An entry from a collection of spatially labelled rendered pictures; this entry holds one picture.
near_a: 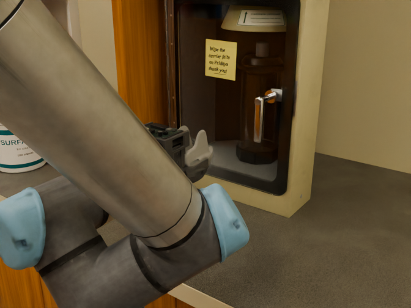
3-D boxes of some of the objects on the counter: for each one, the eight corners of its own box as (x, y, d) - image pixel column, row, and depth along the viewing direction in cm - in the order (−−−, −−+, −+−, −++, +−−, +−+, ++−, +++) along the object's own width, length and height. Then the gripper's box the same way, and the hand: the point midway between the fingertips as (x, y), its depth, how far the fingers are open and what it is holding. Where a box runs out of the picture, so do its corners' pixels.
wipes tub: (29, 151, 130) (21, 102, 124) (57, 162, 123) (50, 110, 117) (-14, 165, 120) (-24, 113, 114) (14, 178, 113) (4, 121, 107)
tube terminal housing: (227, 151, 130) (233, -160, 102) (333, 178, 112) (376, -188, 84) (172, 180, 111) (161, -191, 83) (290, 218, 94) (326, -237, 65)
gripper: (137, 157, 52) (233, 115, 68) (86, 141, 57) (188, 105, 73) (140, 220, 55) (232, 165, 71) (92, 200, 60) (188, 153, 76)
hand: (205, 153), depth 72 cm, fingers closed
